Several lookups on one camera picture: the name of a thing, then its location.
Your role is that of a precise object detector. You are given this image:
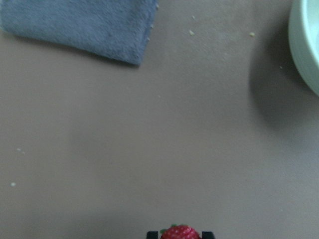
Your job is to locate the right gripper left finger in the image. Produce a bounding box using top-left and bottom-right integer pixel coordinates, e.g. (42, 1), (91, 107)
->
(146, 231), (159, 239)

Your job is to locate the grey folded cloth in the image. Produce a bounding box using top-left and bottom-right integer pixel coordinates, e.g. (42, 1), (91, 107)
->
(0, 0), (158, 65)

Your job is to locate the red strawberry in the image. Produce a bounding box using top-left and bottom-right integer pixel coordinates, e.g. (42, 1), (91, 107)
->
(160, 225), (201, 239)

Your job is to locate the light green bowl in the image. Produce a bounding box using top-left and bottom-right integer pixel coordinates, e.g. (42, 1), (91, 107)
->
(288, 0), (319, 95)

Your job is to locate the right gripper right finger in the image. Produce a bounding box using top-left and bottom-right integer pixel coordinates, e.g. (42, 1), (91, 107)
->
(201, 231), (215, 239)

